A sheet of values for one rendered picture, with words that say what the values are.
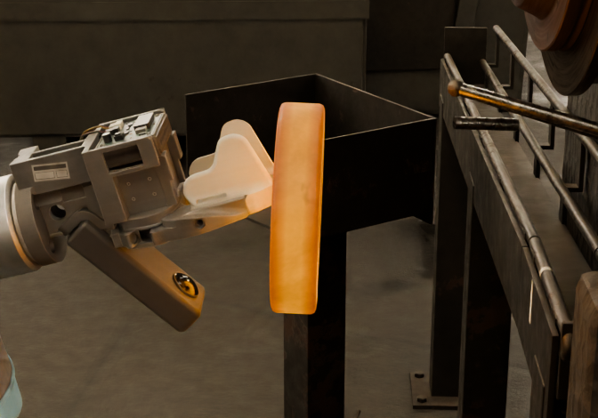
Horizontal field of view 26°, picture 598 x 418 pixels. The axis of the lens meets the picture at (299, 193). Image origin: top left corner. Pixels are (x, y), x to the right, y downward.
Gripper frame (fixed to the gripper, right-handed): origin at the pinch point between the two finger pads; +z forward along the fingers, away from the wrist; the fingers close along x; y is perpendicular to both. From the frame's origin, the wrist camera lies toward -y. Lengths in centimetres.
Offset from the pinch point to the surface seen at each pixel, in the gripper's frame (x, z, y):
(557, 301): 8.2, 17.1, -18.1
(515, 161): 75, 19, -29
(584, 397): -11.2, 16.4, -16.1
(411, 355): 139, -6, -88
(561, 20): 2.6, 21.4, 6.5
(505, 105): 4.7, 16.3, 0.5
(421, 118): 62, 9, -17
